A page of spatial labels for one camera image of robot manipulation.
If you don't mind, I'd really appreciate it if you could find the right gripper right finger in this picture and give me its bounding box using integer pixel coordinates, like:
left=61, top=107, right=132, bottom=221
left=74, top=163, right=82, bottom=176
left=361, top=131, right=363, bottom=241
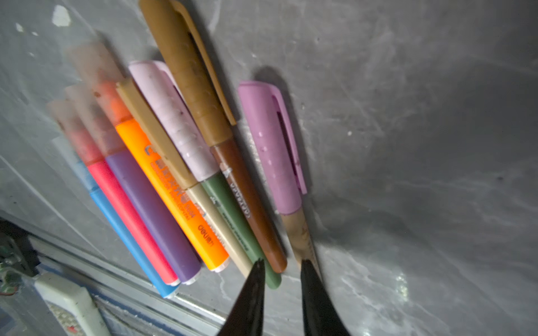
left=301, top=259, right=350, bottom=336

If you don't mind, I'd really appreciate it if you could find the orange highlighter pen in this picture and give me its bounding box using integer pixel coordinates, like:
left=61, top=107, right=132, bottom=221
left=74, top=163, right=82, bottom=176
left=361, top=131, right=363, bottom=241
left=66, top=42, right=231, bottom=282

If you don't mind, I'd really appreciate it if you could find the pink marker pen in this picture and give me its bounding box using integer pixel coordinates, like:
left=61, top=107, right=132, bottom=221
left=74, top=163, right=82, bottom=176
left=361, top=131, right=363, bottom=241
left=48, top=99, right=179, bottom=285

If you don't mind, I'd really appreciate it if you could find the tan pen lilac cap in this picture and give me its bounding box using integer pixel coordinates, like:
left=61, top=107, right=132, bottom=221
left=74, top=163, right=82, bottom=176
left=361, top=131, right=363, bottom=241
left=237, top=80, right=324, bottom=280

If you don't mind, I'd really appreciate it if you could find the beige marker pen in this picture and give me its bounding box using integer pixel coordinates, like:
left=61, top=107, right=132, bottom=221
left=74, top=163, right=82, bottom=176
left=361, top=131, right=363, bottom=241
left=116, top=78, right=233, bottom=272

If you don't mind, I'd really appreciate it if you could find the white remote control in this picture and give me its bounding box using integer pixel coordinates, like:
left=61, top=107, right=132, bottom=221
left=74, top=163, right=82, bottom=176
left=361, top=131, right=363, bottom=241
left=34, top=272, right=110, bottom=335

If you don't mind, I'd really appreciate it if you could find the green pen pink cap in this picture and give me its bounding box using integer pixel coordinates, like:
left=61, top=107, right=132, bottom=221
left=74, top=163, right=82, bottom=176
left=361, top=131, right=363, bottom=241
left=128, top=60, right=266, bottom=274

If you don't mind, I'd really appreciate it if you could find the purple marker pen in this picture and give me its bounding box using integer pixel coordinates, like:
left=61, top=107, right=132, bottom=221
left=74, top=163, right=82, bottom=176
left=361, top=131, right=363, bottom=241
left=65, top=83, right=201, bottom=286

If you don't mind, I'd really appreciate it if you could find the blue marker pen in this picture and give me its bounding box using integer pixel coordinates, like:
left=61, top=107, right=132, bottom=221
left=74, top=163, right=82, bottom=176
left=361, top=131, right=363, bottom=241
left=52, top=136, right=179, bottom=299

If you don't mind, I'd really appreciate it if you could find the brown pen tan cap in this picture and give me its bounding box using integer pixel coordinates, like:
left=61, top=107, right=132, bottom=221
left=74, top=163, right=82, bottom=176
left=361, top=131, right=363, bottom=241
left=138, top=0, right=289, bottom=274

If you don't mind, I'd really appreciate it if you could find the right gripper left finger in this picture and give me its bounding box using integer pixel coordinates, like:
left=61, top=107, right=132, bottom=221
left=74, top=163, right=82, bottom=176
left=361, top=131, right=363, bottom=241
left=218, top=259, right=266, bottom=336

